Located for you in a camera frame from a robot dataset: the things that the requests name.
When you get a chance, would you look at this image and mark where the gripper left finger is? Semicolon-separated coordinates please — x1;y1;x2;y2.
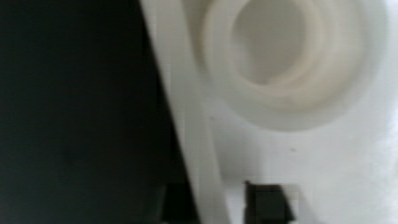
159;183;195;224

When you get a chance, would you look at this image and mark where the white square table top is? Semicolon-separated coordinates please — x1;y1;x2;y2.
138;0;398;224

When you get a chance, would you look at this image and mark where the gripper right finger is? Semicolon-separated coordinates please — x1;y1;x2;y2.
243;182;294;224

